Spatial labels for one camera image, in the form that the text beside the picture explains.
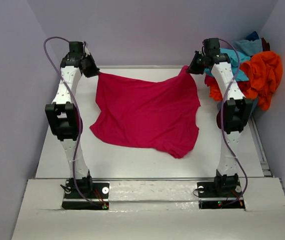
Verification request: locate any magenta t-shirt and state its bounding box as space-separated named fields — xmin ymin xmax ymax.
xmin=90 ymin=66 xmax=201 ymax=159

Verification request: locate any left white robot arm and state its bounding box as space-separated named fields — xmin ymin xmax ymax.
xmin=45 ymin=53 xmax=99 ymax=197

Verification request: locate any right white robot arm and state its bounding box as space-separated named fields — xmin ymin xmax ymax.
xmin=186 ymin=51 xmax=253 ymax=198

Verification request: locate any red t-shirt in pile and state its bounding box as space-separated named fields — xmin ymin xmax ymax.
xmin=204 ymin=75 xmax=217 ymax=87

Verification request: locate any cyan t-shirt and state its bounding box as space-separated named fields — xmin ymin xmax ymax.
xmin=203 ymin=47 xmax=252 ymax=82

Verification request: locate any grey-blue t-shirt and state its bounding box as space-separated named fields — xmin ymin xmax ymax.
xmin=233 ymin=39 xmax=263 ymax=57

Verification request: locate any dark blue t-shirt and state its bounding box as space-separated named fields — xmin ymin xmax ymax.
xmin=245 ymin=31 xmax=260 ymax=42

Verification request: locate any orange t-shirt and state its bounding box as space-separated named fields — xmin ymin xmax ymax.
xmin=204 ymin=48 xmax=283 ymax=111

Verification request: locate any slate blue t-shirt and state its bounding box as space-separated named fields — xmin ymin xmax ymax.
xmin=249 ymin=97 xmax=259 ymax=117

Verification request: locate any maroon t-shirt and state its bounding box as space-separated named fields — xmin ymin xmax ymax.
xmin=261 ymin=37 xmax=271 ymax=52

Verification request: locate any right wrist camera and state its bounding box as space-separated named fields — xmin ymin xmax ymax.
xmin=202 ymin=38 xmax=231 ymax=64

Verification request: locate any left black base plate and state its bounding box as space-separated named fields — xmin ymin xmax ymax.
xmin=60 ymin=181 xmax=110 ymax=211

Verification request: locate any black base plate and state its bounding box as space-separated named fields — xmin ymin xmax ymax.
xmin=193 ymin=181 xmax=246 ymax=210
xmin=60 ymin=181 xmax=110 ymax=211

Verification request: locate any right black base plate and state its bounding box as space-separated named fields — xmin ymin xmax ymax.
xmin=193 ymin=181 xmax=246 ymax=210

